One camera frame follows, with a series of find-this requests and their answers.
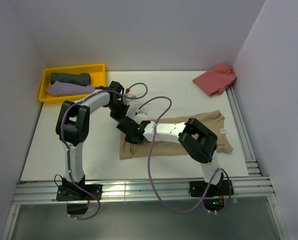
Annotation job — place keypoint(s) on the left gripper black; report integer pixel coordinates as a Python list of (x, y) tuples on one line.
[(117, 117)]

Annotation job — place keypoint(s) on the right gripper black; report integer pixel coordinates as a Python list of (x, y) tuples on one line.
[(129, 139)]

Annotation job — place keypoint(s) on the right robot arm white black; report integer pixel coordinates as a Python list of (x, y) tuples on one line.
[(194, 137)]

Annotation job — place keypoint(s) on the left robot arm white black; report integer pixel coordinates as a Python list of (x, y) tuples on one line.
[(73, 129)]

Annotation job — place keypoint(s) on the yellow plastic bin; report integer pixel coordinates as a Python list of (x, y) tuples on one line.
[(96, 71)]

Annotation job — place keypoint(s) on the dark green rolled shirt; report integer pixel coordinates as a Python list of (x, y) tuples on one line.
[(82, 79)]

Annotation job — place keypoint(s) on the lavender folded shirt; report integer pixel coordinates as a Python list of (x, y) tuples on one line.
[(69, 89)]

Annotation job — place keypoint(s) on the pink t shirt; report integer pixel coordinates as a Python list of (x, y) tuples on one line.
[(216, 80)]

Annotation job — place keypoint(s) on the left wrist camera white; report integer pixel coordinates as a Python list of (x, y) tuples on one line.
[(127, 95)]

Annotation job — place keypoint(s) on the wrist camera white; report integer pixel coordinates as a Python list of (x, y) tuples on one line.
[(140, 116), (127, 95)]

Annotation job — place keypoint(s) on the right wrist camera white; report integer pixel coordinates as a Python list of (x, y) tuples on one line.
[(140, 116)]

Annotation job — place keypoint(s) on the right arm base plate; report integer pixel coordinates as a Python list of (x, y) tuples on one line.
[(197, 189)]

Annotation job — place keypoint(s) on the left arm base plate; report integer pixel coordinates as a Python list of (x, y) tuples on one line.
[(78, 200)]

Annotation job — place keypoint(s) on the aluminium front rail frame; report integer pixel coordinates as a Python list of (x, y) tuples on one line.
[(44, 192)]

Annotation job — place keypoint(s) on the aluminium right side rail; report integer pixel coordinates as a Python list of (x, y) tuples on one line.
[(248, 153)]

